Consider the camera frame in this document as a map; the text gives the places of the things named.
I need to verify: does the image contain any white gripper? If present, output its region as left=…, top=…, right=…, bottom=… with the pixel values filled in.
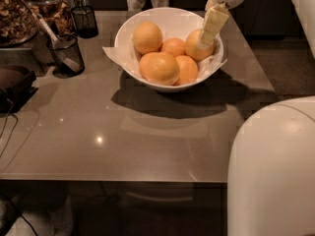
left=198, top=0, right=244, bottom=49

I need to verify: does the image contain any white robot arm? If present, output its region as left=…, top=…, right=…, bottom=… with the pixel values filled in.
left=226, top=95, right=315, bottom=236

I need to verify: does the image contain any white ceramic bowl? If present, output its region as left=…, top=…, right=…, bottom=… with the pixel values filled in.
left=121, top=8, right=203, bottom=92

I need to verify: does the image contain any white paper bowl liner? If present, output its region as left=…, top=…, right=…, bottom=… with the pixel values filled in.
left=103, top=23, right=225, bottom=84

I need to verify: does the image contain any small orange centre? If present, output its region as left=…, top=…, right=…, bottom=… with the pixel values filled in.
left=160, top=37, right=185, bottom=57

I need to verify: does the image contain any large orange front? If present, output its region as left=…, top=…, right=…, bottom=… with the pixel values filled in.
left=139, top=52, right=180, bottom=86

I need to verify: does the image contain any black mesh cup far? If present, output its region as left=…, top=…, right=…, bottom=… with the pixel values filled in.
left=71, top=5, right=98, bottom=38

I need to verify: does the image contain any black mesh cup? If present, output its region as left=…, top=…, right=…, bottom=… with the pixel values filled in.
left=71, top=5, right=98, bottom=38
left=47, top=34, right=85, bottom=77

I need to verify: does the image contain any black mesh cup near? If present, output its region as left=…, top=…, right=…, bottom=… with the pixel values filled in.
left=47, top=34, right=85, bottom=77

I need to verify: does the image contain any metal serving scoop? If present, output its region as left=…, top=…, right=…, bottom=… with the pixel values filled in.
left=4, top=0, right=82, bottom=73

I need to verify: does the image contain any large glass snack jar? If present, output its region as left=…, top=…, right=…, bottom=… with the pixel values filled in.
left=0, top=0, right=38, bottom=48

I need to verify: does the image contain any dark tray device left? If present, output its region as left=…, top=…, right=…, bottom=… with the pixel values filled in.
left=0, top=65, right=36, bottom=113

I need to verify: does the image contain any black cable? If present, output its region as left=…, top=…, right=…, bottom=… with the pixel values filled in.
left=0, top=96, right=20, bottom=159

